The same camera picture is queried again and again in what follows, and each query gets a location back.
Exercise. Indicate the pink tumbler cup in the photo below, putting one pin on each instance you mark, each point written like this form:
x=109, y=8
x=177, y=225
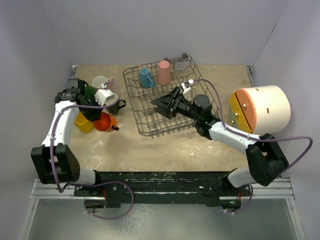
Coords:
x=163, y=72

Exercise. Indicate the yellow mug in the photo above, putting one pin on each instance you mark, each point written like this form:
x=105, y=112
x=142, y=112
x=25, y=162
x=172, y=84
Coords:
x=83, y=124

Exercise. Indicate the black mug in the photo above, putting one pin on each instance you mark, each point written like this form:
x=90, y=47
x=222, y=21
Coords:
x=114, y=110

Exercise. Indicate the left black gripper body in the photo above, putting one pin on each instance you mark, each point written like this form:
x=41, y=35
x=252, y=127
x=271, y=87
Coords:
x=91, y=113

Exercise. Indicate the pink mug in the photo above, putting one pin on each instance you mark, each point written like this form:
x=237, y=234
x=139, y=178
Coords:
x=99, y=81

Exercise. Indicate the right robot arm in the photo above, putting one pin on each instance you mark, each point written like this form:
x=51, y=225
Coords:
x=265, y=159

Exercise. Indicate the white cylinder container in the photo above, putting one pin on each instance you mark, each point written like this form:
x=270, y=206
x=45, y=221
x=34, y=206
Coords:
x=272, y=107

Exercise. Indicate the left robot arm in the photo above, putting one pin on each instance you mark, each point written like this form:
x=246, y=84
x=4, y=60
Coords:
x=54, y=160

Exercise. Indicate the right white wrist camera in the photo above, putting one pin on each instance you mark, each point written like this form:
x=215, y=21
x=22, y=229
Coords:
x=186, y=86

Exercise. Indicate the blue mug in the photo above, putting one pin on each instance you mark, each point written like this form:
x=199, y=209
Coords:
x=146, y=79

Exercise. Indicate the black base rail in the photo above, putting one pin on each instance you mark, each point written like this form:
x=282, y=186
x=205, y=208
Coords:
x=208, y=188

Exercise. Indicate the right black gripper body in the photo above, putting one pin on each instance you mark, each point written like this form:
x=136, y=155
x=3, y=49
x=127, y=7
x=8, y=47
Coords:
x=183, y=107

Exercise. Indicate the white cat mug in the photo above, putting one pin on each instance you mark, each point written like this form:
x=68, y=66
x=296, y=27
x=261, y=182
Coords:
x=89, y=91

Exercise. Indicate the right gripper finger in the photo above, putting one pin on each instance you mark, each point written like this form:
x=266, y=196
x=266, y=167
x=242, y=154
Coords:
x=166, y=112
x=166, y=100

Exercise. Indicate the orange and yellow lid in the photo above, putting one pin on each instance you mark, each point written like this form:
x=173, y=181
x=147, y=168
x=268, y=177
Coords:
x=243, y=110

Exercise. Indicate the grey wire dish rack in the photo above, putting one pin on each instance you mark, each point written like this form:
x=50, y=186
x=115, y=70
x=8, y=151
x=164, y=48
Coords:
x=149, y=123

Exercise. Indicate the aluminium frame rail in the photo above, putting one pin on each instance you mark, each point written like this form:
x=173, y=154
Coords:
x=279, y=189

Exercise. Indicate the clear glass cup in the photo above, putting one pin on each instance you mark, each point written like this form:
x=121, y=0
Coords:
x=180, y=69

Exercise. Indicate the orange mug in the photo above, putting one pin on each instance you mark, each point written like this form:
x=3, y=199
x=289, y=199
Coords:
x=106, y=123

